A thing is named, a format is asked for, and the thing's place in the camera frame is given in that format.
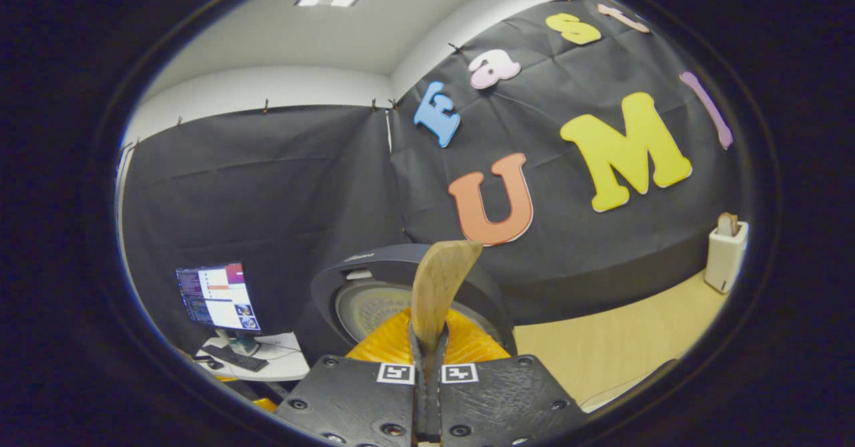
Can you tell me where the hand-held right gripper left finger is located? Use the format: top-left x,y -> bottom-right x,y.
274,307 -> 429,447

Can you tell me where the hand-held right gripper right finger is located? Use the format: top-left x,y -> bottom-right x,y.
427,307 -> 590,447

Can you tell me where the black silver rice cooker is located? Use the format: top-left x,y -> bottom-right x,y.
311,243 -> 519,362

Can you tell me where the wooden spoon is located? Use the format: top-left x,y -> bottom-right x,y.
410,239 -> 484,369

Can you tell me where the white side table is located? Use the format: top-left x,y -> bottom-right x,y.
192,331 -> 312,383

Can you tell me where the black keyboard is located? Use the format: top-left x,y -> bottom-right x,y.
200,344 -> 270,374

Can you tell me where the computer monitor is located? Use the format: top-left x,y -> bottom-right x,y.
175,263 -> 262,335

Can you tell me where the black backdrop cloth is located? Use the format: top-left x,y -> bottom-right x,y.
120,0 -> 745,374

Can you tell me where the white toaster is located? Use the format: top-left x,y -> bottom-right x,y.
704,222 -> 749,295

